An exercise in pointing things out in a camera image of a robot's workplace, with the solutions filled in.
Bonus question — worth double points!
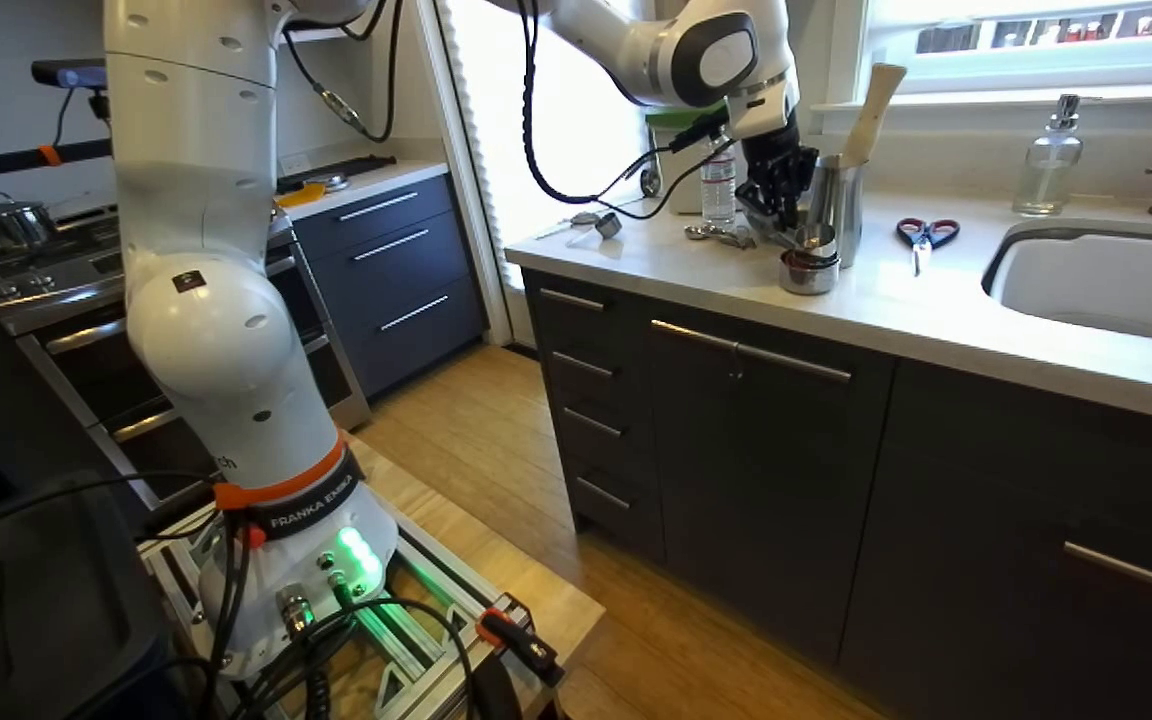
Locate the small metal measuring cup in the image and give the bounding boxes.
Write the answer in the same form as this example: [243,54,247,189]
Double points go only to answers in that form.
[777,242,842,300]

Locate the clear soap dispenser bottle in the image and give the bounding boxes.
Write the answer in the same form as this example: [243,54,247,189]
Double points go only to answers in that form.
[1012,92,1088,221]

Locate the black base cable bundle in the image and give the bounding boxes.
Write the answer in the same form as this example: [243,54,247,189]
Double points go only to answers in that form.
[188,506,500,720]

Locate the dark kitchen counter cabinet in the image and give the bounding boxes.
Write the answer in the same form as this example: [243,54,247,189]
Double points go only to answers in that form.
[521,263,1152,720]

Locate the aluminium profile base frame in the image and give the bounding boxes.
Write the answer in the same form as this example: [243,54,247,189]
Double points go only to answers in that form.
[140,517,567,720]

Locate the black handled scissors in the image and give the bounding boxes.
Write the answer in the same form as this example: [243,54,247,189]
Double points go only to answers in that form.
[890,211,965,282]

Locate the wooden robot platform board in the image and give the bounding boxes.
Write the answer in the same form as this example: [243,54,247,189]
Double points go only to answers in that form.
[130,436,607,720]

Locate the orange and black clamp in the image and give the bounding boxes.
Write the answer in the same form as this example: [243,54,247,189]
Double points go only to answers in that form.
[476,599,567,690]

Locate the metal kettle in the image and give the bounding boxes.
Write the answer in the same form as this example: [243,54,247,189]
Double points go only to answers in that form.
[0,189,59,257]

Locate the black plastic bin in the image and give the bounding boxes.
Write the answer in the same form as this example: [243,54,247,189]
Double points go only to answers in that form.
[0,472,188,720]

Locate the glass door with blind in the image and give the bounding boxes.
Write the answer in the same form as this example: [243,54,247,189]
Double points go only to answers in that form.
[418,0,666,353]

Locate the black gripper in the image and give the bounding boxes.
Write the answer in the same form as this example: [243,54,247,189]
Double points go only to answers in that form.
[730,118,834,257]

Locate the metal tea strainer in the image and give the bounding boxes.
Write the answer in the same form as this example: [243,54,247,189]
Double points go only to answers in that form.
[572,203,626,246]

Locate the white kitchen sink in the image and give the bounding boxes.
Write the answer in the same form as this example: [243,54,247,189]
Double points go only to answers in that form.
[976,218,1152,353]

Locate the clear plastic water bottle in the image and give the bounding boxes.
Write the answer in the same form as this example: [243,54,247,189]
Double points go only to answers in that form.
[695,140,743,231]

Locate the metal utensil holder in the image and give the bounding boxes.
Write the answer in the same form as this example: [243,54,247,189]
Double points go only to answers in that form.
[806,152,871,274]

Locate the long silver cabinet handle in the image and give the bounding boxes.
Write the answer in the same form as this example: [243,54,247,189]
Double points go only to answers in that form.
[649,317,861,390]
[1058,538,1152,615]

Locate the clear blender jar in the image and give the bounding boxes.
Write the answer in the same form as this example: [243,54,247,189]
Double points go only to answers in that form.
[638,104,740,218]

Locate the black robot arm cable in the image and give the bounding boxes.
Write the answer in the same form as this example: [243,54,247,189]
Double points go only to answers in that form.
[512,0,740,224]

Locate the stainless steel stove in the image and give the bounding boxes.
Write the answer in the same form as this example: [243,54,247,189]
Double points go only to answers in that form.
[0,211,371,526]

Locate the blue grey drawer cabinet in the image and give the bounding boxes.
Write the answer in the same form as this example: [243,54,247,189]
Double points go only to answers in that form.
[288,173,489,403]

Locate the black camera on stand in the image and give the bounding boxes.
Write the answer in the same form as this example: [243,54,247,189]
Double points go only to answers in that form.
[29,57,113,96]

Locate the white window frame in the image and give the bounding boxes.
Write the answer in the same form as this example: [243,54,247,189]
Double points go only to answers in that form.
[861,0,1152,104]

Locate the wooden spatula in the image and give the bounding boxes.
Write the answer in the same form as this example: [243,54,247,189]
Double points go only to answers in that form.
[846,60,913,173]

